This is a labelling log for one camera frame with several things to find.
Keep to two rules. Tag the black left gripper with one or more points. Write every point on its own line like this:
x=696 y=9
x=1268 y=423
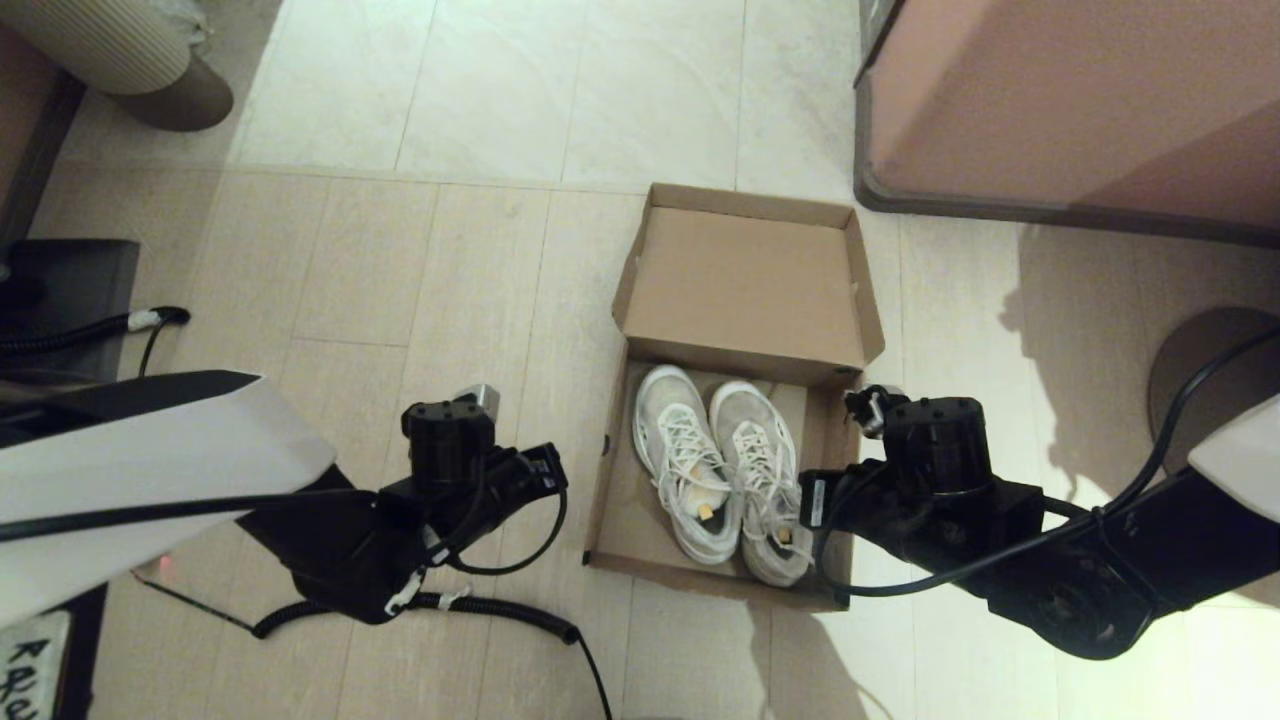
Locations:
x=450 y=450

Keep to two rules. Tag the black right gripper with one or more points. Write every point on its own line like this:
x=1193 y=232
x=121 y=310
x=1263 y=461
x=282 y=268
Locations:
x=940 y=450

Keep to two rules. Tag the white sneaker with laces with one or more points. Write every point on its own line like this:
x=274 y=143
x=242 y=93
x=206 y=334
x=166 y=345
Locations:
x=665 y=410
x=745 y=415

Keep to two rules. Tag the brown cardboard shoe box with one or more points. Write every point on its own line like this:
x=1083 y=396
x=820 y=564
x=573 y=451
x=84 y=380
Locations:
x=745 y=290

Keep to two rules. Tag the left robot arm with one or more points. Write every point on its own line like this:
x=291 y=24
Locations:
x=150 y=470

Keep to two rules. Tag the round brown furniture base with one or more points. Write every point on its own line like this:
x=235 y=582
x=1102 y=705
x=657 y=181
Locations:
x=1195 y=340

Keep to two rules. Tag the pink brown cabinet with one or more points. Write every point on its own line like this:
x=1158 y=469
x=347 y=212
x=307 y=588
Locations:
x=1080 y=100

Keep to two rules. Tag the brown wooden furniture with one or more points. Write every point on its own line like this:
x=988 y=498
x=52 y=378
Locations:
x=30 y=150

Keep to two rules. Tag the ribbed beige round bin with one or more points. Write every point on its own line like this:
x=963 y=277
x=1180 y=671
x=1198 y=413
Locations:
x=90 y=40

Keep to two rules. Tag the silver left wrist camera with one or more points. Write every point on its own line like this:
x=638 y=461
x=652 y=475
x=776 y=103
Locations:
x=480 y=398

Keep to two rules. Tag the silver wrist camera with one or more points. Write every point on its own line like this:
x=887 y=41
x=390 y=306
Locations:
x=868 y=408
x=480 y=398

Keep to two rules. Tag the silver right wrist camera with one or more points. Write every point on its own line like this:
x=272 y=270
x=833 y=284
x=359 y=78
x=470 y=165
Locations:
x=868 y=408

